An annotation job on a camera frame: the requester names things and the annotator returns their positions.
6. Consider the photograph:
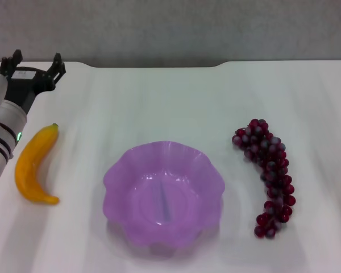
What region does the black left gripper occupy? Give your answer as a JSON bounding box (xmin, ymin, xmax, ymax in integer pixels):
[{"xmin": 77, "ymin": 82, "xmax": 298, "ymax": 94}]
[{"xmin": 0, "ymin": 49, "xmax": 66, "ymax": 114}]

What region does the yellow plastic banana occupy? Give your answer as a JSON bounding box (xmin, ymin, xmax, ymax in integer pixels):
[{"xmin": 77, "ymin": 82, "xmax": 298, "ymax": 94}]
[{"xmin": 15, "ymin": 122, "xmax": 60, "ymax": 205}]

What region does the red grape bunch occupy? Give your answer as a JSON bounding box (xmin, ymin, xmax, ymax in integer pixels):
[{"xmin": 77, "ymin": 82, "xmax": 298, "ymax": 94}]
[{"xmin": 231, "ymin": 118, "xmax": 297, "ymax": 239}]

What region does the purple wavy plastic bowl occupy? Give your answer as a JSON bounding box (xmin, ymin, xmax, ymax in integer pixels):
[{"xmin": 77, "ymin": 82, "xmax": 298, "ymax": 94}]
[{"xmin": 103, "ymin": 140, "xmax": 226, "ymax": 258}]

